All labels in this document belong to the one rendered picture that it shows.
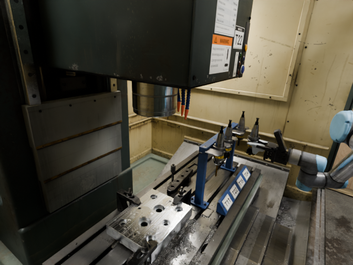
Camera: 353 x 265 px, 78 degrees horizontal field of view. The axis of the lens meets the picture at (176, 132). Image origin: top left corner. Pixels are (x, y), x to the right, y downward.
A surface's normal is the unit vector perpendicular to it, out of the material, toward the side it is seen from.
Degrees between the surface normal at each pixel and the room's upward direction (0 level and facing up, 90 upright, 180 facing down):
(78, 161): 90
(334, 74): 90
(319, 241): 0
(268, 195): 24
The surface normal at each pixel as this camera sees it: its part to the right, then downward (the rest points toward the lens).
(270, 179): -0.18, -0.73
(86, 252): 0.04, -0.93
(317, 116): -0.54, 0.27
